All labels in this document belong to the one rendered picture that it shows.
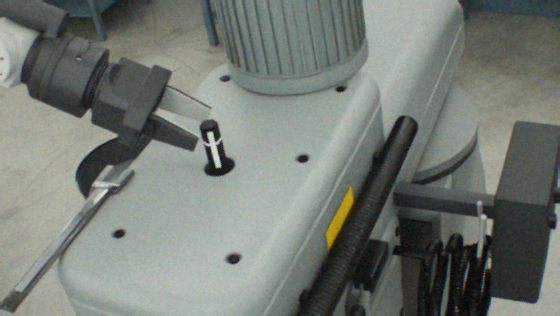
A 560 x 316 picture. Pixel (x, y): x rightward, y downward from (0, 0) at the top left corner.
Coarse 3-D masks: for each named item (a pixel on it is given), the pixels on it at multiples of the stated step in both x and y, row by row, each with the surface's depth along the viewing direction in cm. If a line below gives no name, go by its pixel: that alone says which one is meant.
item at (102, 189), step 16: (128, 176) 88; (96, 192) 86; (112, 192) 87; (80, 208) 84; (96, 208) 84; (80, 224) 82; (64, 240) 80; (48, 256) 78; (32, 272) 76; (16, 288) 75; (32, 288) 75; (0, 304) 73; (16, 304) 73
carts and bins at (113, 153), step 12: (108, 144) 333; (120, 144) 336; (144, 144) 337; (96, 156) 331; (108, 156) 335; (120, 156) 338; (132, 156) 340; (84, 168) 324; (96, 168) 332; (120, 168) 336; (84, 180) 323; (108, 180) 330; (84, 192) 321
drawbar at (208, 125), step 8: (208, 120) 85; (200, 128) 84; (208, 128) 84; (216, 128) 84; (208, 136) 84; (216, 136) 84; (216, 144) 85; (208, 152) 86; (224, 152) 87; (208, 160) 87; (224, 160) 87; (216, 168) 87; (224, 168) 87; (216, 176) 87
